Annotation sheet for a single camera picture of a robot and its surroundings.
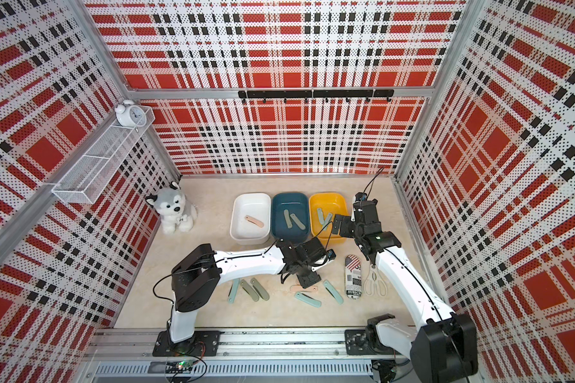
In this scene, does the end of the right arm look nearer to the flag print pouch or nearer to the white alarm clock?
the flag print pouch

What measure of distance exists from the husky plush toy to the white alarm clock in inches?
9.6

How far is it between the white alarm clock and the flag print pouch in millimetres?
921

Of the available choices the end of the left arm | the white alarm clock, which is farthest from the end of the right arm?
the white alarm clock
